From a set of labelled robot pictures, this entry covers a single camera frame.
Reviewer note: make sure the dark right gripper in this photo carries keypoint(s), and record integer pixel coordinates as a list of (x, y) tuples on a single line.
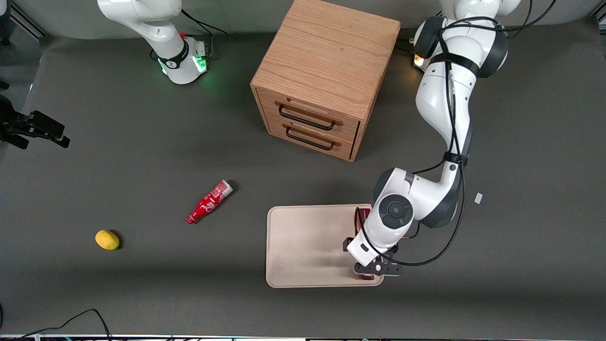
[(13, 126)]

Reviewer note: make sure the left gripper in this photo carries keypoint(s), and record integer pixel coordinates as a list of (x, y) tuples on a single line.
[(346, 243)]

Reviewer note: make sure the red cookie box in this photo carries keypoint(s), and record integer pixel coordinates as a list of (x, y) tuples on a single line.
[(363, 218)]

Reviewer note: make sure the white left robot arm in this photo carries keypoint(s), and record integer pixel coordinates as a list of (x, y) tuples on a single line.
[(445, 99)]

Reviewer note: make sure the beige plastic tray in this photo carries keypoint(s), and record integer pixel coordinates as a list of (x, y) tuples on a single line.
[(303, 246)]

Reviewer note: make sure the small white paper scrap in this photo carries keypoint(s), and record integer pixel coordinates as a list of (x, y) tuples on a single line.
[(478, 198)]

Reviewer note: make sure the yellow lemon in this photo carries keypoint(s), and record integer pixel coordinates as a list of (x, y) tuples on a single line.
[(107, 239)]

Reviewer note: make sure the wooden drawer front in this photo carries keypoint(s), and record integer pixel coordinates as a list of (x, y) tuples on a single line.
[(274, 128), (265, 102)]

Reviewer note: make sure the red cola bottle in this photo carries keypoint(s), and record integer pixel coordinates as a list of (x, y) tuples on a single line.
[(208, 202)]

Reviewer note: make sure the wooden drawer cabinet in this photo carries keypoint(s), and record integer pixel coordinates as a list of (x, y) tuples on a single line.
[(326, 52)]

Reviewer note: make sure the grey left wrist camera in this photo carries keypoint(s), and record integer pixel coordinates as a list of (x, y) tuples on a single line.
[(378, 269)]

